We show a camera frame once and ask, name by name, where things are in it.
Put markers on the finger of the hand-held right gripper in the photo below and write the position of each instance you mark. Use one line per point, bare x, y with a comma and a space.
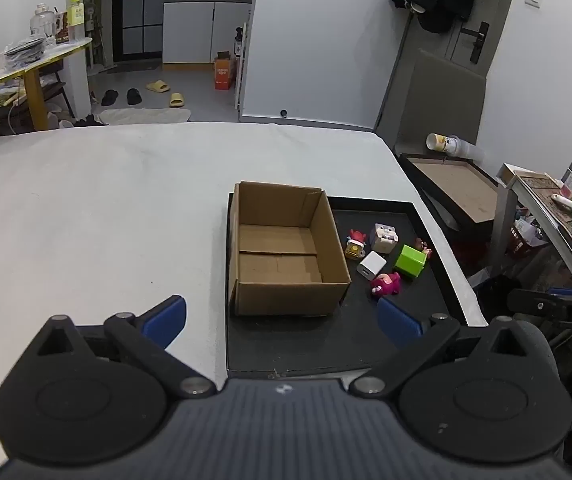
530, 302
568, 292

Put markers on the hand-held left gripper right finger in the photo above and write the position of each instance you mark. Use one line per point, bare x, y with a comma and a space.
398, 322

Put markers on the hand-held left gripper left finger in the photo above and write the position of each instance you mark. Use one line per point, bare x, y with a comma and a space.
168, 316

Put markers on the magenta figure toy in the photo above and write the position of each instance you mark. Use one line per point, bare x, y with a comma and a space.
384, 286

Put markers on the white charger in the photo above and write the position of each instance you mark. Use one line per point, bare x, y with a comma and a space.
371, 265

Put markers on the green cube toy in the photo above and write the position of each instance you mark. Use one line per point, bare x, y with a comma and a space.
409, 260

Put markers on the small brown figure toy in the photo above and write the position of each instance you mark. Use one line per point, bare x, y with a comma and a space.
423, 249

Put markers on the pale cube figure toy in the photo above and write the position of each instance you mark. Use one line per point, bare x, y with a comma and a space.
383, 240

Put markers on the red hat figure toy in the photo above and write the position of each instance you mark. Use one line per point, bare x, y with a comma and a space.
355, 247

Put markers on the brown cardboard box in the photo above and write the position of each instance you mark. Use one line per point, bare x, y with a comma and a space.
286, 295

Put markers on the black tray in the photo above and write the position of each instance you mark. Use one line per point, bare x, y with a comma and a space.
345, 345

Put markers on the red storage basket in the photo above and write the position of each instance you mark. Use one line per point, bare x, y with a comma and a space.
525, 240

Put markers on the grey side table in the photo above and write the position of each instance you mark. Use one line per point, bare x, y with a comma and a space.
540, 210

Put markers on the pink and white jar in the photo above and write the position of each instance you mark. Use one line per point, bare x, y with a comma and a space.
570, 185

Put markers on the patterned brown mat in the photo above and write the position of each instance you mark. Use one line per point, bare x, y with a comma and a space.
540, 187

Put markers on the stack of paper cups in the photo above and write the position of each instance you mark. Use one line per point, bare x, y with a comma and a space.
453, 145

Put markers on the white floor mat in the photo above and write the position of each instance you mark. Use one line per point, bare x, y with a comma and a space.
143, 116

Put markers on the yellow slipper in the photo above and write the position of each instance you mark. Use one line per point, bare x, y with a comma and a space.
177, 100
158, 86

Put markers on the grey leaning panel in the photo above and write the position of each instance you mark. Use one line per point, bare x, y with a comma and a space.
430, 105

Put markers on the black slipper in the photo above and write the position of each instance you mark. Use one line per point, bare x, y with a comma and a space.
109, 97
133, 96

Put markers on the orange cardboard box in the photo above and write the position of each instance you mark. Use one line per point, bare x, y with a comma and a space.
223, 75

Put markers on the dark chair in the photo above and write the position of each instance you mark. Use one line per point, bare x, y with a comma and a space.
53, 90

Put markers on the black spray bottle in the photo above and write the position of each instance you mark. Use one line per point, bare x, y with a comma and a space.
239, 42

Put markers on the round table with yellow leg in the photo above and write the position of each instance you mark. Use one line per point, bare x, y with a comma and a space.
31, 67

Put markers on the white cabinet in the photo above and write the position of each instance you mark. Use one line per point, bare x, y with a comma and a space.
191, 32

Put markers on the grey door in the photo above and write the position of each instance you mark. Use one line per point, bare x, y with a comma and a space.
495, 5

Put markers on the bag of dark plates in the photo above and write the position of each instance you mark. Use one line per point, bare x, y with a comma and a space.
25, 51

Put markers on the brown package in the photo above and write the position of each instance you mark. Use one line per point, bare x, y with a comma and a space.
63, 29

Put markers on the black framed glass door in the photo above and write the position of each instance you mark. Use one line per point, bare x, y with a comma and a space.
136, 10

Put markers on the yellow-green bottle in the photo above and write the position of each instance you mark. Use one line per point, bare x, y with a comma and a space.
76, 20

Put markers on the clear water jug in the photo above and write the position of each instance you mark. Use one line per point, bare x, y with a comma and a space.
42, 22

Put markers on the black frame with brown board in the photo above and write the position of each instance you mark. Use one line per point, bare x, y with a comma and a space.
460, 190

